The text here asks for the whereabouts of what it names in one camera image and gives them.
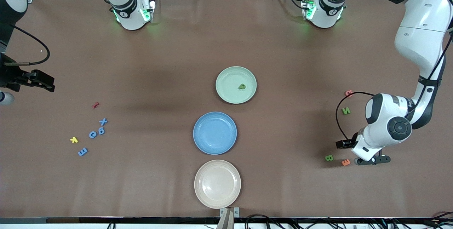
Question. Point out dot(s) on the large table cover sheet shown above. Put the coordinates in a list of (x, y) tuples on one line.
[(159, 62)]

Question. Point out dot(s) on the blue letter C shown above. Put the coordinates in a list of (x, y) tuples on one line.
[(92, 137)]

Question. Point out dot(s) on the blue letter X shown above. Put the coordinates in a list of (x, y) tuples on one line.
[(103, 121)]

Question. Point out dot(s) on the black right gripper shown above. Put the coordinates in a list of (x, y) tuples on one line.
[(10, 76)]

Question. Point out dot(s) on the small metal bracket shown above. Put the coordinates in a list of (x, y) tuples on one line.
[(237, 211)]

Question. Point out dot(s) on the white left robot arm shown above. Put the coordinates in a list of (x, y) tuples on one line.
[(385, 133)]

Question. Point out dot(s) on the blue plate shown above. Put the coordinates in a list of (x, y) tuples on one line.
[(214, 133)]

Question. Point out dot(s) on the blue letter E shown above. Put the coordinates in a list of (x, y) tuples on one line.
[(82, 152)]

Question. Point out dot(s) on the green letter B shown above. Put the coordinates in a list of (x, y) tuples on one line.
[(328, 158)]

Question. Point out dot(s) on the green letter P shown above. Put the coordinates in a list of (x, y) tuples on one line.
[(242, 89)]

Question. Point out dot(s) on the yellow letter K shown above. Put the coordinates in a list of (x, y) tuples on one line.
[(73, 139)]

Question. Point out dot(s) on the small red letter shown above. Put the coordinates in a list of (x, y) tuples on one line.
[(95, 105)]

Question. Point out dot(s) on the green letter N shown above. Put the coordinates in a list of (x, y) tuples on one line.
[(346, 110)]

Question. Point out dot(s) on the beige plate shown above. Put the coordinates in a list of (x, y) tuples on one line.
[(217, 184)]

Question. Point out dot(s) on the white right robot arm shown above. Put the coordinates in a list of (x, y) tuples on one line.
[(132, 13)]

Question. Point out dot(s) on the orange letter E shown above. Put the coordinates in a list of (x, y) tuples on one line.
[(345, 162)]

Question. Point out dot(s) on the pink letter Q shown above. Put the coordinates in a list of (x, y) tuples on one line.
[(347, 92)]

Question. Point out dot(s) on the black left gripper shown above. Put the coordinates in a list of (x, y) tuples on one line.
[(344, 144)]

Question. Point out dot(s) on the blue letter g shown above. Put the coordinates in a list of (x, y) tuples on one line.
[(103, 131)]

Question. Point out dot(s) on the green plate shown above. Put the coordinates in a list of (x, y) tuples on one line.
[(228, 80)]

